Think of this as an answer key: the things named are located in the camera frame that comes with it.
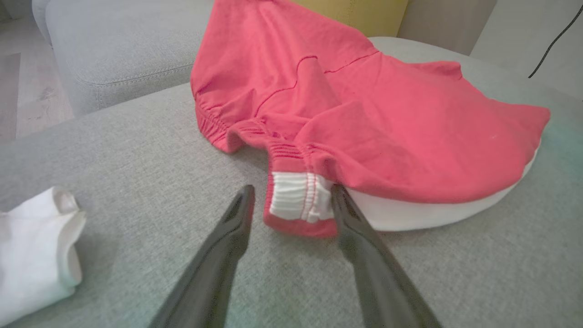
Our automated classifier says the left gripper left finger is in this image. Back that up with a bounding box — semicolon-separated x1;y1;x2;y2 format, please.
148;184;256;328

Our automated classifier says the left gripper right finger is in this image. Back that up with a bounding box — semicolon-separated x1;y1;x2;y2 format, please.
332;184;442;328

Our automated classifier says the red and white jersey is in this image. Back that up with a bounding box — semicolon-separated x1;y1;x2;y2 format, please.
0;0;552;326

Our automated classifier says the large grey sofa seat cushion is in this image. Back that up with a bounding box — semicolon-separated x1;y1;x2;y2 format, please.
0;36;583;328

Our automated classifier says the large yellow sofa backrest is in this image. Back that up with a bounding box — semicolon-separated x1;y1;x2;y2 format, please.
291;0;410;38

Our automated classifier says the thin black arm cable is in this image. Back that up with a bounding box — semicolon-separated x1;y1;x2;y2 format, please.
528;4;583;79

